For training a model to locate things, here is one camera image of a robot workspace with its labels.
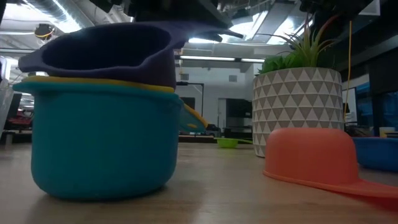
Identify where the purple measuring cup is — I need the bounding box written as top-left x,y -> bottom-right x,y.
17,21 -> 245,90

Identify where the yellow measuring cup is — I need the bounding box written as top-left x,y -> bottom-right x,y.
21,75 -> 209,129

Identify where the teal measuring cup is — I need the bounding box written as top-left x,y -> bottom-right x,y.
12,81 -> 208,200

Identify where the succulent in triangle-patterned pot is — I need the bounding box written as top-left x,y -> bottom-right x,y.
252,9 -> 345,158

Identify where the orange measuring cup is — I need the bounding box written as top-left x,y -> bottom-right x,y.
263,127 -> 398,200

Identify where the black aluminium table frame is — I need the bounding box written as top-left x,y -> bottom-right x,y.
0,129 -> 254,144

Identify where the green measuring cup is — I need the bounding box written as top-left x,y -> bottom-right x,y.
214,138 -> 254,149

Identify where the black station frame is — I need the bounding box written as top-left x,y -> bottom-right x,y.
176,81 -> 205,125

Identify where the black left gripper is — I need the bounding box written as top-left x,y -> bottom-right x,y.
90,0 -> 234,43

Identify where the hanging yellow cable reel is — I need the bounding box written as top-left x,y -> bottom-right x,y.
33,23 -> 57,41

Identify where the yellow extension cable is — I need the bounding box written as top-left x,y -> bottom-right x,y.
343,20 -> 354,123

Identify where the black cabinet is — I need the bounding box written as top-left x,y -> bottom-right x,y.
226,98 -> 252,139

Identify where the blue measuring cup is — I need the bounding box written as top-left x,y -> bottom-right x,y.
353,136 -> 398,173

